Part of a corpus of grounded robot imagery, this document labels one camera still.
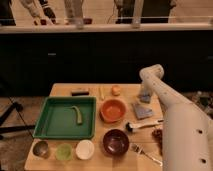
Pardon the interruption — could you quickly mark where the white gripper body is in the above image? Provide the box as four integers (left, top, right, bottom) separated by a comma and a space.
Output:
138, 81, 153, 97

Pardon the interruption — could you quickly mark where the purple bowl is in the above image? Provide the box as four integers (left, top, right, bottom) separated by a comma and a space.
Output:
102, 129, 129, 156

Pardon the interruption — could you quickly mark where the green toy vegetable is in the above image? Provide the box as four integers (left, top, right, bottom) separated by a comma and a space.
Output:
71, 106, 83, 125

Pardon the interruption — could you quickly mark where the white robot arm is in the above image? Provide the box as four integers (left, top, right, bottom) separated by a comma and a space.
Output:
139, 64, 213, 171

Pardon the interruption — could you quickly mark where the grey folded cloth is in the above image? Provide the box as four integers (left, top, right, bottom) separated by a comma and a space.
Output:
132, 103, 153, 120

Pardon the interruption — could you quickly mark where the pale yellow stick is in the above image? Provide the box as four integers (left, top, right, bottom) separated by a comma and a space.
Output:
99, 86, 105, 101

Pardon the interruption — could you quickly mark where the orange bowl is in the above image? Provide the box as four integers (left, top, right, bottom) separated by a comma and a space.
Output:
100, 99, 126, 123

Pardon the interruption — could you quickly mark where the green plastic tray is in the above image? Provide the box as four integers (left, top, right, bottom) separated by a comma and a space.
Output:
33, 97, 96, 140

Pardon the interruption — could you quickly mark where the small orange toy fruit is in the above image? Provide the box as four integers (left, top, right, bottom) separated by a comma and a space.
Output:
111, 85, 121, 96

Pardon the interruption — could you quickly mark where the white small bowl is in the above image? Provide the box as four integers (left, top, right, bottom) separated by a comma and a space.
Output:
75, 140, 95, 160

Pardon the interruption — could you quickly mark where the black tripod stand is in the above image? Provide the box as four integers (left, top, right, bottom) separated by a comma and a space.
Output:
0, 76, 36, 140

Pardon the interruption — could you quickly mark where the silver fork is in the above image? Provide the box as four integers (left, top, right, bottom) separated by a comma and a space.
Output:
131, 144, 163, 166

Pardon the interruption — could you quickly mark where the green small cup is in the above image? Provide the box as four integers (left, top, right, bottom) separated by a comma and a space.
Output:
55, 143, 72, 161

